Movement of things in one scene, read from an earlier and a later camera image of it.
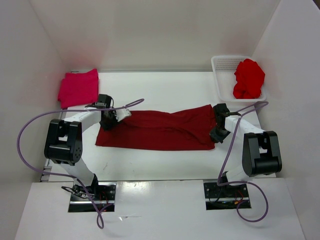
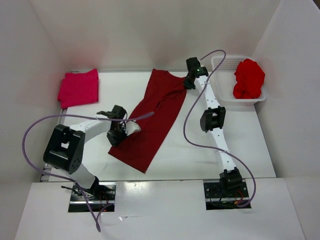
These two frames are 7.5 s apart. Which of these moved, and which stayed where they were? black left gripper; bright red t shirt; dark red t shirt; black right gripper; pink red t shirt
Moved: dark red t shirt; black right gripper; black left gripper
Stayed: pink red t shirt; bright red t shirt
